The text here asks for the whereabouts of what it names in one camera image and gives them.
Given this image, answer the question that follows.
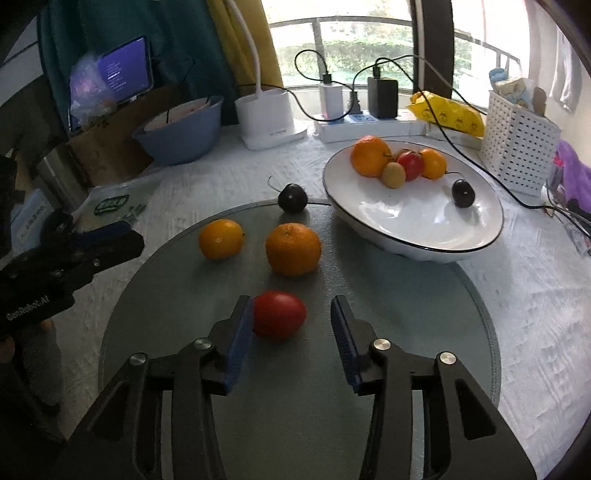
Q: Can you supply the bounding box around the round grey placemat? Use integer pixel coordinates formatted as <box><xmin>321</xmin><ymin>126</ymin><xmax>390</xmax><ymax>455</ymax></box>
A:
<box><xmin>99</xmin><ymin>198</ymin><xmax>502</xmax><ymax>480</ymax></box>

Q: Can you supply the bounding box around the dark plum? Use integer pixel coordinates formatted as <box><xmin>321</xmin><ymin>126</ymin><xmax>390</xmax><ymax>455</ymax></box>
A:
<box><xmin>451</xmin><ymin>179</ymin><xmax>475</xmax><ymax>208</ymax></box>
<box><xmin>269</xmin><ymin>176</ymin><xmax>308</xmax><ymax>214</ymax></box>

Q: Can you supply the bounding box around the large orange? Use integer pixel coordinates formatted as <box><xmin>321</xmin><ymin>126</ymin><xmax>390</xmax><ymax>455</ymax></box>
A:
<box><xmin>350</xmin><ymin>135</ymin><xmax>392</xmax><ymax>178</ymax></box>

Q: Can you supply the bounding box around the long black charger cable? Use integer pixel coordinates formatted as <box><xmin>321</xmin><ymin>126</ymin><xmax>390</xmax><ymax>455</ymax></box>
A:
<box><xmin>353</xmin><ymin>54</ymin><xmax>591</xmax><ymax>227</ymax></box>

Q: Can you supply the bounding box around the yellow snack packet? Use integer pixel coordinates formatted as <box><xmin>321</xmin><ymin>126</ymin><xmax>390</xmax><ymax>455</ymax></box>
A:
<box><xmin>406</xmin><ymin>91</ymin><xmax>486</xmax><ymax>138</ymax></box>

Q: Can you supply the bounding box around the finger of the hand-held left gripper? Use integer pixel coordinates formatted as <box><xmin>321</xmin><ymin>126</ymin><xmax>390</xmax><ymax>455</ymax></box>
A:
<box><xmin>28</xmin><ymin>211</ymin><xmax>145</xmax><ymax>292</ymax></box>

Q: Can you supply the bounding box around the white power strip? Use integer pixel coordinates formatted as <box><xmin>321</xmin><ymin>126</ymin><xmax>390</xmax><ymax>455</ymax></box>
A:
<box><xmin>314</xmin><ymin>110</ymin><xmax>428</xmax><ymax>143</ymax></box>

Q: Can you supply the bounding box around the small yellow fruit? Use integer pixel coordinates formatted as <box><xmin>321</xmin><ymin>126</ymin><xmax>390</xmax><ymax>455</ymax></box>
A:
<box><xmin>381</xmin><ymin>161</ymin><xmax>407</xmax><ymax>189</ymax></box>

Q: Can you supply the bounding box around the purple cloth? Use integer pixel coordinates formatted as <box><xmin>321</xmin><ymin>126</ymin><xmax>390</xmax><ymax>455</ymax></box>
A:
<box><xmin>551</xmin><ymin>140</ymin><xmax>591</xmax><ymax>208</ymax></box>

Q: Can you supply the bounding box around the white desk lamp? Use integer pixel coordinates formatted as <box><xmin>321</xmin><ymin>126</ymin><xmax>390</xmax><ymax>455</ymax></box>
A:
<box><xmin>222</xmin><ymin>0</ymin><xmax>308</xmax><ymax>151</ymax></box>

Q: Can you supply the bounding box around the teal curtain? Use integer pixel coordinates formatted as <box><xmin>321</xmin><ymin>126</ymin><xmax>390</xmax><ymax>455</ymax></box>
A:
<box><xmin>37</xmin><ymin>0</ymin><xmax>236</xmax><ymax>130</ymax></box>

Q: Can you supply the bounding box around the white perforated basket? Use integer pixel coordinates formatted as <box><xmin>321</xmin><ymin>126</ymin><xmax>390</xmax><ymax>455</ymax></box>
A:
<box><xmin>478</xmin><ymin>90</ymin><xmax>564</xmax><ymax>198</ymax></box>

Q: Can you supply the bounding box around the steel canister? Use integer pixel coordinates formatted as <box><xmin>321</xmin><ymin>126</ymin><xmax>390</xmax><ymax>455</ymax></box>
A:
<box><xmin>34</xmin><ymin>145</ymin><xmax>93</xmax><ymax>190</ymax></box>

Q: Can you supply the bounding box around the clear plastic bag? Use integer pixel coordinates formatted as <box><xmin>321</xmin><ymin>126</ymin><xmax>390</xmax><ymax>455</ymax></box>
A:
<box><xmin>69</xmin><ymin>51</ymin><xmax>118</xmax><ymax>127</ymax></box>

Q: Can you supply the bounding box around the yellow curtain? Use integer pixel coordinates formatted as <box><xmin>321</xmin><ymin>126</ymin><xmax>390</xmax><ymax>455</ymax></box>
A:
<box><xmin>205</xmin><ymin>0</ymin><xmax>284</xmax><ymax>88</ymax></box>

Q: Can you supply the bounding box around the blue bowl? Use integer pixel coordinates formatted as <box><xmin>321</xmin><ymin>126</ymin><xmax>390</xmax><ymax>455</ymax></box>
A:
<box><xmin>131</xmin><ymin>95</ymin><xmax>225</xmax><ymax>166</ymax></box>

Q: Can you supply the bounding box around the hanging grey garment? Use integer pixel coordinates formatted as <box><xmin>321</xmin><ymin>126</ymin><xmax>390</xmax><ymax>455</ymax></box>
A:
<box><xmin>549</xmin><ymin>32</ymin><xmax>583</xmax><ymax>114</ymax></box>

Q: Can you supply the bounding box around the balcony railing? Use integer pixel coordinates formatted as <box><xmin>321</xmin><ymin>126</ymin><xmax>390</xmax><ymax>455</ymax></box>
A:
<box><xmin>263</xmin><ymin>17</ymin><xmax>522</xmax><ymax>88</ymax></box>

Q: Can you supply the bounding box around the printed plastic bag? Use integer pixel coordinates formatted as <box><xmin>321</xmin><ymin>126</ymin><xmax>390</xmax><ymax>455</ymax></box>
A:
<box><xmin>71</xmin><ymin>178</ymin><xmax>160</xmax><ymax>232</ymax></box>

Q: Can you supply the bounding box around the white charger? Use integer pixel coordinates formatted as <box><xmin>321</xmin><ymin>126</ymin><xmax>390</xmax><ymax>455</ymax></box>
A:
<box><xmin>320</xmin><ymin>83</ymin><xmax>343</xmax><ymax>119</ymax></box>

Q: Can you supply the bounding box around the red tomato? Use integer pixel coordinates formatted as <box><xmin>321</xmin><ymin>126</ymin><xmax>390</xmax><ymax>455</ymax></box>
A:
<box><xmin>397</xmin><ymin>150</ymin><xmax>424</xmax><ymax>182</ymax></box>
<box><xmin>252</xmin><ymin>290</ymin><xmax>308</xmax><ymax>341</ymax></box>

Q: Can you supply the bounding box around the blue white carton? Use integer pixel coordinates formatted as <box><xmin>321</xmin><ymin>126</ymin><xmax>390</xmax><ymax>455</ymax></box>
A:
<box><xmin>488</xmin><ymin>68</ymin><xmax>536</xmax><ymax>109</ymax></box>

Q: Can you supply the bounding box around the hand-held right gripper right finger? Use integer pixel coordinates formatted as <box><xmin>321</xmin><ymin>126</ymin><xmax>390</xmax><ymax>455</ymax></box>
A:
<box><xmin>330</xmin><ymin>294</ymin><xmax>539</xmax><ymax>480</ymax></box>

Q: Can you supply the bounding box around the blue box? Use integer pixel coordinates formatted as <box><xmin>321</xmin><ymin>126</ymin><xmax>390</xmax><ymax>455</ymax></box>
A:
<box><xmin>9</xmin><ymin>194</ymin><xmax>54</xmax><ymax>241</ymax></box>

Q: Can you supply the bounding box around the black door frame post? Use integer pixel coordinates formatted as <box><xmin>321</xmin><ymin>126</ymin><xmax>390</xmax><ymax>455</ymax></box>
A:
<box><xmin>409</xmin><ymin>0</ymin><xmax>455</xmax><ymax>93</ymax></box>

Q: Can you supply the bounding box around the black charger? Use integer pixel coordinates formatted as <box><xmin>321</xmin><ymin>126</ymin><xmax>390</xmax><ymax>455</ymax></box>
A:
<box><xmin>367</xmin><ymin>76</ymin><xmax>399</xmax><ymax>119</ymax></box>

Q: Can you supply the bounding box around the white plate with dark rim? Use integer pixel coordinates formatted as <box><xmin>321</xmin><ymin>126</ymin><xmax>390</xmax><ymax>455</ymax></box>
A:
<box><xmin>322</xmin><ymin>140</ymin><xmax>505</xmax><ymax>264</ymax></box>

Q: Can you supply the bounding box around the cardboard box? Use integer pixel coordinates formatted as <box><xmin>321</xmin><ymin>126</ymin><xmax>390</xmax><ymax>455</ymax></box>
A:
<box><xmin>65</xmin><ymin>85</ymin><xmax>185</xmax><ymax>188</ymax></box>

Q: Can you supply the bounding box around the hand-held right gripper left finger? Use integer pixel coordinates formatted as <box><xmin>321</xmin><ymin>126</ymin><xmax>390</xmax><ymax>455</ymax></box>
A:
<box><xmin>48</xmin><ymin>295</ymin><xmax>256</xmax><ymax>480</ymax></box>

